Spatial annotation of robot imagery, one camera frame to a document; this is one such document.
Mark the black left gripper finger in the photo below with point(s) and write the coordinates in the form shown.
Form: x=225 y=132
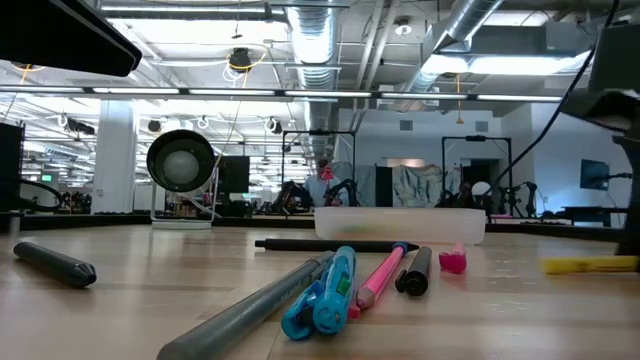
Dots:
x=65 y=35

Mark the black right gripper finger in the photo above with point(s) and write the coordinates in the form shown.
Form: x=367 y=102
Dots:
x=631 y=200

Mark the yellow highlighter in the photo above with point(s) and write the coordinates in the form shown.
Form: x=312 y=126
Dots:
x=585 y=265

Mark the pink highlighter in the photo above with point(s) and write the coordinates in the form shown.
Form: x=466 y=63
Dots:
x=452 y=261

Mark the dark grey faceted marker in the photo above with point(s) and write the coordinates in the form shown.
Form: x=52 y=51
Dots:
x=55 y=265

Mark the short black marker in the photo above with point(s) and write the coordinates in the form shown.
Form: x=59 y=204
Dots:
x=415 y=280

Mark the pink pencil with blue cap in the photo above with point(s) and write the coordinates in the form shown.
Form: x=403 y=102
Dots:
x=380 y=277

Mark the blue multicolour click pen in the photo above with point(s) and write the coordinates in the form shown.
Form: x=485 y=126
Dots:
x=327 y=300

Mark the thin black pen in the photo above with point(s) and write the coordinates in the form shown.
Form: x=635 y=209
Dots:
x=310 y=245

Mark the long grey marker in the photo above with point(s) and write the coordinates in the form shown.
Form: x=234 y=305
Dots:
x=240 y=320

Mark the black background robot arm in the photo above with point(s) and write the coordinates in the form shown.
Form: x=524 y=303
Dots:
x=520 y=197
x=290 y=195
x=345 y=192

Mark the translucent plastic supply box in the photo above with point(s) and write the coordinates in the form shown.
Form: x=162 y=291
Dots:
x=400 y=225

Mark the black background desk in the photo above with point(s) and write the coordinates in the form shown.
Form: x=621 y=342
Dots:
x=595 y=210

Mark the black ceiling spotlight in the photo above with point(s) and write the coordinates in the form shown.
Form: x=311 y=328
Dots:
x=275 y=126
x=80 y=127

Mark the white pillar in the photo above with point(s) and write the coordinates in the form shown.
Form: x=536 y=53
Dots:
x=115 y=160

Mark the black cabinet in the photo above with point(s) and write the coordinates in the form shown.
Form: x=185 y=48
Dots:
x=11 y=165

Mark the green exit sign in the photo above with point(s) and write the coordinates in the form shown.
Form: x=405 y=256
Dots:
x=47 y=177

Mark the white globe lamp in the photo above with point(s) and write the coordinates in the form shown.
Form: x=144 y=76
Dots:
x=482 y=188

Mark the person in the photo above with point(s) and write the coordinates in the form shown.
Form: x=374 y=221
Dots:
x=464 y=192
x=320 y=192

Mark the round magnifier lamp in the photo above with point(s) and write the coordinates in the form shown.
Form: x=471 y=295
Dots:
x=181 y=167

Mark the grey crumpled cover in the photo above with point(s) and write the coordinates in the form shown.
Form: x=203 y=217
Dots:
x=415 y=187

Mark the round white ceiling fixture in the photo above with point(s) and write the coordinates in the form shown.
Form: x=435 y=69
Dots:
x=402 y=29

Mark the black computer monitor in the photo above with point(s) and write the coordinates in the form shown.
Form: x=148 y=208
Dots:
x=235 y=175

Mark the black upright panel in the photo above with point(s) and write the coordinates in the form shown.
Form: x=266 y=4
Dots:
x=384 y=187

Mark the long ceiling light bar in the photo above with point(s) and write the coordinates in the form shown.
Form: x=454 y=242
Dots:
x=325 y=93

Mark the small red pink object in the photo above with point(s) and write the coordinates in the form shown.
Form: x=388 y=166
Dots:
x=327 y=174

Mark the wall-mounted dark monitor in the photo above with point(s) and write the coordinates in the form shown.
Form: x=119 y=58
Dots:
x=594 y=175

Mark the black metal frame rig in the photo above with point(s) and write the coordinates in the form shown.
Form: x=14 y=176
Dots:
x=475 y=138
x=320 y=132

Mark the silver slanted ventilation duct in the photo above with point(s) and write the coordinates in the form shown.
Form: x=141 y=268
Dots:
x=465 y=20

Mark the black table edge rail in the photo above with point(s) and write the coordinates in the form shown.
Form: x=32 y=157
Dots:
x=75 y=222

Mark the silver ribbed ventilation duct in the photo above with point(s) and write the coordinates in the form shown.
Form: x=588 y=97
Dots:
x=314 y=40

